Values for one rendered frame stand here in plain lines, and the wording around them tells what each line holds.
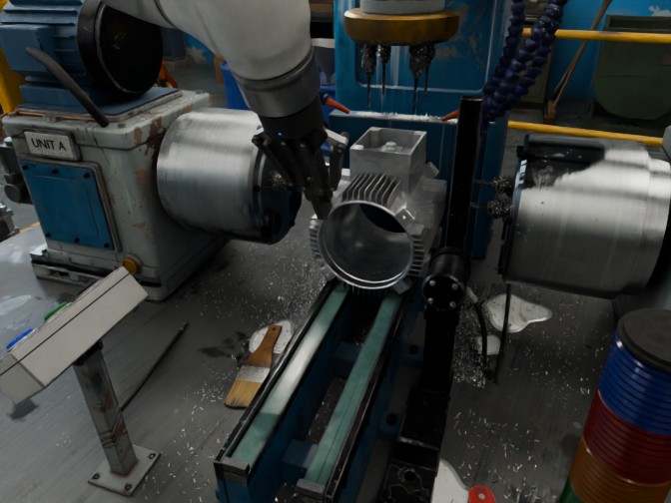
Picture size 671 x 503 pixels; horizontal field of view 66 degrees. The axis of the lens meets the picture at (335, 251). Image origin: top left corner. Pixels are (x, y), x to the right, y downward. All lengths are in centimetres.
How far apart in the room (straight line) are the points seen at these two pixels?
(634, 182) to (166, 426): 76
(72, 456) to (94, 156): 51
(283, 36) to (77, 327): 38
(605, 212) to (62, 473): 83
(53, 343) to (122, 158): 46
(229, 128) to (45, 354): 51
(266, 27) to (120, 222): 65
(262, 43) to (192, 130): 48
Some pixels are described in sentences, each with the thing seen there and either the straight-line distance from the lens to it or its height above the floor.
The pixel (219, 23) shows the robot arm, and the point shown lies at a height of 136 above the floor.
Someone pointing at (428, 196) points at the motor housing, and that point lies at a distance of 87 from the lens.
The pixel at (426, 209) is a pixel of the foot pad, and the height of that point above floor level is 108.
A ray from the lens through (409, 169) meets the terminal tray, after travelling 82.
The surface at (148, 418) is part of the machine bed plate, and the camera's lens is 88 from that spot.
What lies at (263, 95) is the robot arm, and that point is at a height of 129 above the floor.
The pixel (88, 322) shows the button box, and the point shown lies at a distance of 64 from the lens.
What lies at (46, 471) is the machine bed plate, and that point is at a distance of 88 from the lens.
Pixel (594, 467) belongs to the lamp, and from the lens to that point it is 42.
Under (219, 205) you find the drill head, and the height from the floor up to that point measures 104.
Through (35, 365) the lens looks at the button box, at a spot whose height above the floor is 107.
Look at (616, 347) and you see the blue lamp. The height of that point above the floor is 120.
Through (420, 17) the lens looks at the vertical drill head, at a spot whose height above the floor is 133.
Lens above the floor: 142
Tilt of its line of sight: 30 degrees down
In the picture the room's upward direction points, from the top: 1 degrees counter-clockwise
